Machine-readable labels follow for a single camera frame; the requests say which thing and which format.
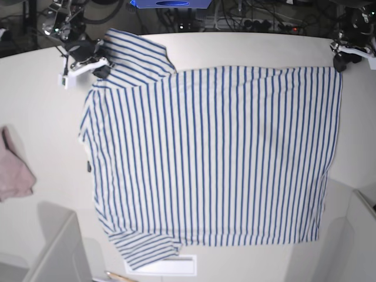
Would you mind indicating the power strip with cables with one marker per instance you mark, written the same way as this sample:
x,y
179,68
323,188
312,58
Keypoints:
x,y
251,25

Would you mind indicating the white rectangular table inset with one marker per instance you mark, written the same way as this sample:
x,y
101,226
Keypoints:
x,y
180,266

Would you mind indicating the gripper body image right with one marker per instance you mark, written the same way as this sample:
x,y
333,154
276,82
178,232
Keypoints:
x,y
348,54

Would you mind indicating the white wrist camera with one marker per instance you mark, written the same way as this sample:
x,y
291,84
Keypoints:
x,y
66,81
372,62

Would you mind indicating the pink folded cloth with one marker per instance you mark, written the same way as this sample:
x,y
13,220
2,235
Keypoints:
x,y
17,180

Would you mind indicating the blue white striped T-shirt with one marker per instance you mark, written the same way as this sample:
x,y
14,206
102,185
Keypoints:
x,y
222,156

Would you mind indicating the blue box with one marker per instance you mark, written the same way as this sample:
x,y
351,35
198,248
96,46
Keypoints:
x,y
154,4

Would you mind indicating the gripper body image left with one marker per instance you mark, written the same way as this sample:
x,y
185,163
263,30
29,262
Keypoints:
x,y
83,51

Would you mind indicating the wooden stick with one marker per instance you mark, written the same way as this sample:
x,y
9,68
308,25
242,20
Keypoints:
x,y
117,277

